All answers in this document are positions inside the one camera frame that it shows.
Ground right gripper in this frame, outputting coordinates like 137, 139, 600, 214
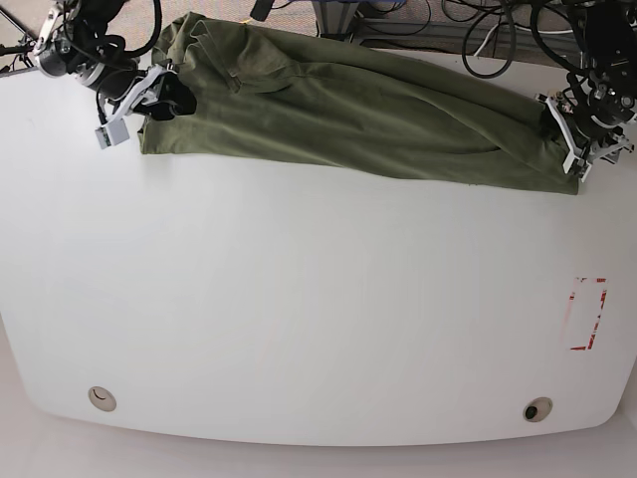
33, 4, 197, 125

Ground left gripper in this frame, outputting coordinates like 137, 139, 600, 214
535, 62, 636, 166

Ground olive green T-shirt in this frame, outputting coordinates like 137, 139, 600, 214
139, 13, 578, 195

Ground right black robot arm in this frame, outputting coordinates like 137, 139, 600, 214
33, 1, 197, 126

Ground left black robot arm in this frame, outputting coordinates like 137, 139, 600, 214
530, 1, 636, 181

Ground red tape rectangle marking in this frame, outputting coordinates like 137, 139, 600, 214
562, 277, 609, 352

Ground right table grommet hole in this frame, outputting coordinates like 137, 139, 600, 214
523, 397, 553, 423

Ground table grommet hole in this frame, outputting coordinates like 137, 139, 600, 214
88, 386, 116, 412
523, 397, 553, 423

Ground left table grommet hole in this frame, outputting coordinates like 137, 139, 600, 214
88, 386, 116, 412

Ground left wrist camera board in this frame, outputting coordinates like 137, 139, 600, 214
562, 158, 592, 183

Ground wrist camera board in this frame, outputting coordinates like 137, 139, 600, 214
562, 158, 592, 183
95, 119, 129, 149

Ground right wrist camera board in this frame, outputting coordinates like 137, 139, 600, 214
95, 119, 129, 149

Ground aluminium frame base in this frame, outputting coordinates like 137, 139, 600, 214
311, 1, 362, 45

